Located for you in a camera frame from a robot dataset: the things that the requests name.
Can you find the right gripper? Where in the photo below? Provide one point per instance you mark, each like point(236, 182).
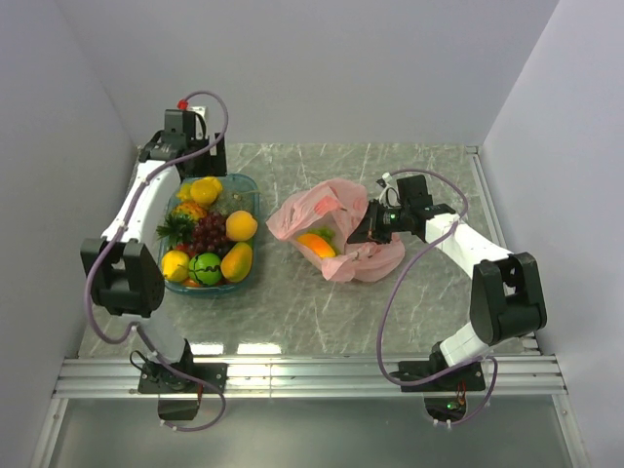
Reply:
point(370, 228)

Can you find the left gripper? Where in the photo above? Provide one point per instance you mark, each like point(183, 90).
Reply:
point(214, 166)

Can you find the yellow orange fruit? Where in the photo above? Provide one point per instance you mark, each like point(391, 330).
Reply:
point(205, 191)

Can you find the green grape bunch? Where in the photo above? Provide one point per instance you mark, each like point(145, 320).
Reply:
point(324, 232)

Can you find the orange mango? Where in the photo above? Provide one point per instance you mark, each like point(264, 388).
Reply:
point(237, 264)
point(317, 245)

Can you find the orange peach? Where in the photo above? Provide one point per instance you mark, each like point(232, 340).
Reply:
point(240, 226)

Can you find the green striped watermelon ball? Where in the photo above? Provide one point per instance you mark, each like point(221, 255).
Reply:
point(204, 269)

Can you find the yellow lemon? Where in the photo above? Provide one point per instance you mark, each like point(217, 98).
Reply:
point(175, 266)

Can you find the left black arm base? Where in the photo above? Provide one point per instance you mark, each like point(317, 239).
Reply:
point(179, 397)

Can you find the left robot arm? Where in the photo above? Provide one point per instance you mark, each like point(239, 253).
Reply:
point(125, 286)

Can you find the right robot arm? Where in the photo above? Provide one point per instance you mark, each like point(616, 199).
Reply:
point(506, 298)

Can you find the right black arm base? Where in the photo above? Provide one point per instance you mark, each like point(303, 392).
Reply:
point(445, 398)

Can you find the yellow star fruit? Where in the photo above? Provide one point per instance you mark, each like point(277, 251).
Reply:
point(184, 193)

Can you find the netted cantaloupe melon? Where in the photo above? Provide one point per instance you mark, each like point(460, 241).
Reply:
point(231, 201)

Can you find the orange pineapple body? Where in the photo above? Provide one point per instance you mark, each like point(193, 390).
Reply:
point(190, 210)

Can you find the purple grape bunch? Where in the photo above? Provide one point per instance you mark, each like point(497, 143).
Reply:
point(209, 236)

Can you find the green pineapple crown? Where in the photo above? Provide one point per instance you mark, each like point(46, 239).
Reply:
point(176, 228)

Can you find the orange mango at tray bottom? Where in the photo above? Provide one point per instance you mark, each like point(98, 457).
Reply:
point(237, 264)

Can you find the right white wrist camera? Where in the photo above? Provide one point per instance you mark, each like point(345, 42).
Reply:
point(389, 196)

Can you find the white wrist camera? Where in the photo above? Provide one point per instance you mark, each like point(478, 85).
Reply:
point(389, 196)
point(195, 109)

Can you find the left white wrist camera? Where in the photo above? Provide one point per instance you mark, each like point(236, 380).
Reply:
point(195, 109)

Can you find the aluminium mounting rail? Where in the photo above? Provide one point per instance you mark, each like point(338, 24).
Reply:
point(275, 377)

